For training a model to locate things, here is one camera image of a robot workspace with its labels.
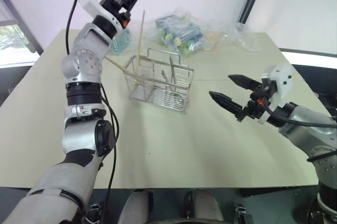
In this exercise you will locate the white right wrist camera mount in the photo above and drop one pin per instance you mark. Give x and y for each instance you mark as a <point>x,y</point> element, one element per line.
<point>281,81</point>

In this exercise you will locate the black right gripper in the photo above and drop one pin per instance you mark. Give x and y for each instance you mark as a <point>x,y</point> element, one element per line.
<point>256,104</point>

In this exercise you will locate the grey rounded knee cover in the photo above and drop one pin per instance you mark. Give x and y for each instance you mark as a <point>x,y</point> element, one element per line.
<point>137,206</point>
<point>204,205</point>

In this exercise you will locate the grey window frame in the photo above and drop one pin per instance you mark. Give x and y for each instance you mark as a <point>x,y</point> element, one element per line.
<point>21,21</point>

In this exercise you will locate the black metal bracket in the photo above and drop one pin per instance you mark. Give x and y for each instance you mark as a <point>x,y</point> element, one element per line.
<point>243,214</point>
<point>95,207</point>

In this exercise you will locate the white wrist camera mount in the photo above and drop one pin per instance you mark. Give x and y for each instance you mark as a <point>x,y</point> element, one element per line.
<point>90,0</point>
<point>281,81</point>

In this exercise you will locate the wooden chopstick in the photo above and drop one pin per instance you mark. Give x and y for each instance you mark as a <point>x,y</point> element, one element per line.
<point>140,42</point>
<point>126,71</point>

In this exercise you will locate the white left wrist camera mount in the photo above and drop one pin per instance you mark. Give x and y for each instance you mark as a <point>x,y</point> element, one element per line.
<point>90,0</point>

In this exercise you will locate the plastic bag of green beads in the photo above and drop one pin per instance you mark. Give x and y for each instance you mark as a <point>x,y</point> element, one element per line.
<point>121,43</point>

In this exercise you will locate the clear crumpled plastic bag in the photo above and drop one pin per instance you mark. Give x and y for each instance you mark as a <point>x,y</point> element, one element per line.
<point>231,35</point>

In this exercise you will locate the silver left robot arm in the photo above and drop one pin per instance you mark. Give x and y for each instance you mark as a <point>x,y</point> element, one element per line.
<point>79,63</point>

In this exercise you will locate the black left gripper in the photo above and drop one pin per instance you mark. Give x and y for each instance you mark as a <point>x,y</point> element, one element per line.
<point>119,10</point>

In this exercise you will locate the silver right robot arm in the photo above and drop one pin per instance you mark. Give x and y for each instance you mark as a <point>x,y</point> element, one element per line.
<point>308,135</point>

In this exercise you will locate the plastic bag of blue-green items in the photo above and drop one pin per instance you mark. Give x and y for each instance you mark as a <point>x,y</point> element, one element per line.
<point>181,34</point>

